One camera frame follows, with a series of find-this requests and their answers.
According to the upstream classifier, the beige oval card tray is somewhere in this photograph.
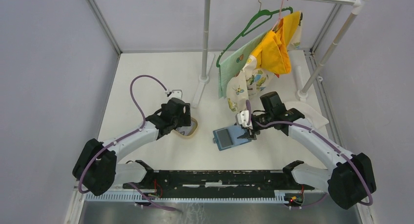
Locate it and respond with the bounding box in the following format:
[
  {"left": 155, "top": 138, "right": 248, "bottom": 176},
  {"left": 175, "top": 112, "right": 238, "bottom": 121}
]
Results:
[{"left": 174, "top": 117, "right": 198, "bottom": 139}]

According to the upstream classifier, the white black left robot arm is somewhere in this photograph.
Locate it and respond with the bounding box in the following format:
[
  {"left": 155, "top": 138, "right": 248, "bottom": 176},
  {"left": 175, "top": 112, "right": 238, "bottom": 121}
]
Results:
[{"left": 72, "top": 98, "right": 191, "bottom": 196}]

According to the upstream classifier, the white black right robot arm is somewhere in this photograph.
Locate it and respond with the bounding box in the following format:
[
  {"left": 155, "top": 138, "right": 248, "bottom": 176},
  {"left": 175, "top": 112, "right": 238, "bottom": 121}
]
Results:
[{"left": 236, "top": 91, "right": 376, "bottom": 209}]

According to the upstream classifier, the white cartoon print garment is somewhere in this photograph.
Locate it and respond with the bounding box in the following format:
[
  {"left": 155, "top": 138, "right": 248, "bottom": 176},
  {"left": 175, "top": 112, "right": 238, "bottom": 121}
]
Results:
[{"left": 226, "top": 11, "right": 303, "bottom": 113}]

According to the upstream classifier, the white crumpled cloth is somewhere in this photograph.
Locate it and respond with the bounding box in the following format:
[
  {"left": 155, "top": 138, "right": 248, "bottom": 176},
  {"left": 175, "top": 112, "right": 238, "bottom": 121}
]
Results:
[{"left": 285, "top": 101, "right": 330, "bottom": 129}]

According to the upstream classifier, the mint cartoon print cloth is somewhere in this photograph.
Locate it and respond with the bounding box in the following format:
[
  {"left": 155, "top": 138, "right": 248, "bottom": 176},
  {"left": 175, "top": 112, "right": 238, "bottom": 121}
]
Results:
[{"left": 216, "top": 32, "right": 267, "bottom": 99}]

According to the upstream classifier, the yellow child shirt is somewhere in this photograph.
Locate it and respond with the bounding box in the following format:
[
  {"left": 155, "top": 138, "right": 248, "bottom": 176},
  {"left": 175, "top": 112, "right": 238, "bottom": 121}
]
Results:
[{"left": 251, "top": 11, "right": 303, "bottom": 76}]

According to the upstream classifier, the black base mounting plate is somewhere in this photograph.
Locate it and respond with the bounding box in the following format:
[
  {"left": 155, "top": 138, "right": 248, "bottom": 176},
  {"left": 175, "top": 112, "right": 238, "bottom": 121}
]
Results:
[{"left": 135, "top": 170, "right": 314, "bottom": 198}]

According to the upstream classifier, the green clothes hanger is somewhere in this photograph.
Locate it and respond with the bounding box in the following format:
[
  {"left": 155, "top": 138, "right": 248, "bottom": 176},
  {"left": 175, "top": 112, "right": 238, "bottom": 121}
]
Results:
[{"left": 216, "top": 6, "right": 293, "bottom": 68}]

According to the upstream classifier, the pink clothes hanger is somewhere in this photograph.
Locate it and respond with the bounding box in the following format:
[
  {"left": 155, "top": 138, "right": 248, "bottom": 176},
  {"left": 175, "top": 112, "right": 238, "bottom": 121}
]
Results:
[{"left": 257, "top": 0, "right": 290, "bottom": 32}]

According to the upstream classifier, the silver white clothes rack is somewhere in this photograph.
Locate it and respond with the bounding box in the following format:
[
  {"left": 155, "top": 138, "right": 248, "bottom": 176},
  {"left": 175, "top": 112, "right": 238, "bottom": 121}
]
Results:
[{"left": 191, "top": 0, "right": 369, "bottom": 111}]

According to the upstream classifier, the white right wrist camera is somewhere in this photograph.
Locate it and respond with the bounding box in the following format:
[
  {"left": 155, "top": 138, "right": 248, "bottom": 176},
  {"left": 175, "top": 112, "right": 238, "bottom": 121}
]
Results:
[{"left": 236, "top": 110, "right": 252, "bottom": 129}]

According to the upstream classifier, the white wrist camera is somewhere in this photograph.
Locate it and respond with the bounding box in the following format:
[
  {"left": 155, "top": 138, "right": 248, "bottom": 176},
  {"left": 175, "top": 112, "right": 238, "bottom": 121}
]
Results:
[
  {"left": 165, "top": 89, "right": 183, "bottom": 100},
  {"left": 236, "top": 110, "right": 252, "bottom": 129}
]

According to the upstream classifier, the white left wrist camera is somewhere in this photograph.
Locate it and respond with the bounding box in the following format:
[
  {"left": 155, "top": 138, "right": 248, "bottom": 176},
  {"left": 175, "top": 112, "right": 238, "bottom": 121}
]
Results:
[{"left": 165, "top": 89, "right": 183, "bottom": 100}]

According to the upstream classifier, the white slotted cable duct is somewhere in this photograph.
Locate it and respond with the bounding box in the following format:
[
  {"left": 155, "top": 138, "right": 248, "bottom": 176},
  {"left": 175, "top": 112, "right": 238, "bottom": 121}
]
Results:
[{"left": 84, "top": 191, "right": 289, "bottom": 204}]

